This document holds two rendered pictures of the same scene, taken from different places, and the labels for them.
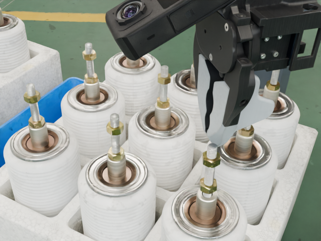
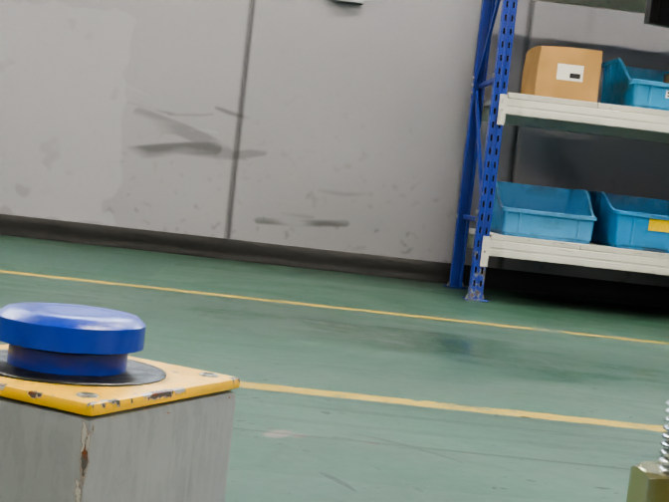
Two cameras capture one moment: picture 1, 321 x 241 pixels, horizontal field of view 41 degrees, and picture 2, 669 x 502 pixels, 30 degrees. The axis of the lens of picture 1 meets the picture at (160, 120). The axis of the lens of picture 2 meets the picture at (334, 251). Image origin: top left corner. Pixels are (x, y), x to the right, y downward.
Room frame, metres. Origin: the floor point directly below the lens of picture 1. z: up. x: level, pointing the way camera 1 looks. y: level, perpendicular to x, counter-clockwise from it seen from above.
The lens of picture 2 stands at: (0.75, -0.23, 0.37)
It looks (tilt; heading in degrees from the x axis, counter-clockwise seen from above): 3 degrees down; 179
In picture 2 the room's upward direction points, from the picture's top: 6 degrees clockwise
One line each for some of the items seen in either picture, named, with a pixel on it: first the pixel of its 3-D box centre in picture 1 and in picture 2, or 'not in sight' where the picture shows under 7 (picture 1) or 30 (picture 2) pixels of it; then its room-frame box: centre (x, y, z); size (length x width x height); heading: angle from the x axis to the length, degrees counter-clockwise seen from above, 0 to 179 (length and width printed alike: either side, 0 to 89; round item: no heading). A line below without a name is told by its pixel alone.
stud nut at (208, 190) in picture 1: (208, 184); not in sight; (0.32, -0.05, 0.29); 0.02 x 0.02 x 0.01; 62
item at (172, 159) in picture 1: (160, 168); not in sight; (0.48, 0.00, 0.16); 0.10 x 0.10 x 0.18
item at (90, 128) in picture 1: (96, 143); not in sight; (0.53, 0.10, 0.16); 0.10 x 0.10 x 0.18
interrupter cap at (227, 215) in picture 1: (205, 211); not in sight; (0.32, -0.05, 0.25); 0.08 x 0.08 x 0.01
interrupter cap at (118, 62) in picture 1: (133, 62); not in sight; (0.64, 0.05, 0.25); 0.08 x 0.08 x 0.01
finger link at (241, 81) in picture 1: (232, 78); not in sight; (0.31, -0.06, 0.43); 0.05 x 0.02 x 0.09; 21
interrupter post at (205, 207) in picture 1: (206, 203); not in sight; (0.32, -0.05, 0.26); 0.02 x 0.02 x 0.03
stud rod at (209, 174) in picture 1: (209, 173); not in sight; (0.32, -0.05, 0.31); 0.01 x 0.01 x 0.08
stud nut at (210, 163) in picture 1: (211, 158); not in sight; (0.32, -0.05, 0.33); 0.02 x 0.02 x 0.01; 62
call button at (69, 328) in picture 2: not in sight; (69, 348); (0.42, -0.30, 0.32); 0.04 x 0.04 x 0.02
